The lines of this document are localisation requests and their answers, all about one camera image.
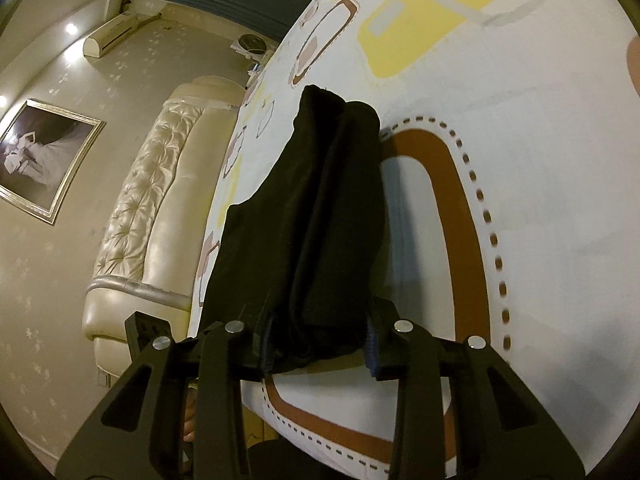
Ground black pants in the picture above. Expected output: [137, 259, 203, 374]
[199, 84, 387, 376]

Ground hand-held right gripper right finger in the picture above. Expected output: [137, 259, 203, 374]
[364, 299, 587, 480]

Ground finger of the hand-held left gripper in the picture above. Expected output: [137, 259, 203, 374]
[125, 311, 175, 361]

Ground small fan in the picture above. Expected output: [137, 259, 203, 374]
[230, 32, 274, 60]

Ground framed wall picture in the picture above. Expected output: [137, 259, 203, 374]
[0, 98, 107, 225]

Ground cream tufted headboard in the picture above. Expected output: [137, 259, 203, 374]
[82, 75, 247, 387]

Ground bed with printed sheet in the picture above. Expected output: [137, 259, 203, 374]
[182, 0, 640, 479]

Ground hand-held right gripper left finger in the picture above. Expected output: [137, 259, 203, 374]
[54, 320, 277, 480]

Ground white air conditioner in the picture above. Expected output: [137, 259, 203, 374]
[82, 12, 164, 59]

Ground blue curtain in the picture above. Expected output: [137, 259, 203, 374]
[122, 0, 347, 44]

